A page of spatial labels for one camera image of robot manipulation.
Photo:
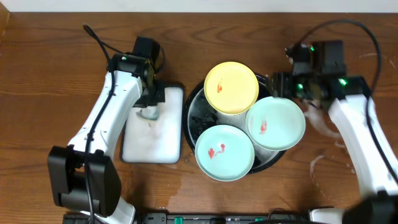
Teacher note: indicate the mint green plate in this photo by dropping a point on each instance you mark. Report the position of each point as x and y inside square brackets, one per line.
[275, 124]
[224, 153]

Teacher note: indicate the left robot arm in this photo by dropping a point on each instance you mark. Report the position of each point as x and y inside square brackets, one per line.
[82, 174]

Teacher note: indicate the green and yellow sponge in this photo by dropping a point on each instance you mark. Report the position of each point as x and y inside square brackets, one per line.
[150, 113]

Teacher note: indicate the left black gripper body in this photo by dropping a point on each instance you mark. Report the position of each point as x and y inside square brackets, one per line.
[149, 101]

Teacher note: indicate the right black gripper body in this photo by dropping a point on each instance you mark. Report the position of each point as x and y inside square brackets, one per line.
[296, 86]

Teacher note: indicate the yellow plate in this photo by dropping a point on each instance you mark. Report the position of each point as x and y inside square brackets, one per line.
[231, 88]

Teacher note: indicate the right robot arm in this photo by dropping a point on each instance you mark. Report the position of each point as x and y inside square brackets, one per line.
[352, 111]

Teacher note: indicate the mint green plate front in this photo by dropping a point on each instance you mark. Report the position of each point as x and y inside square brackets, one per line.
[224, 153]

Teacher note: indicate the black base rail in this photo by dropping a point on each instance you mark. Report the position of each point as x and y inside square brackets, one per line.
[163, 218]

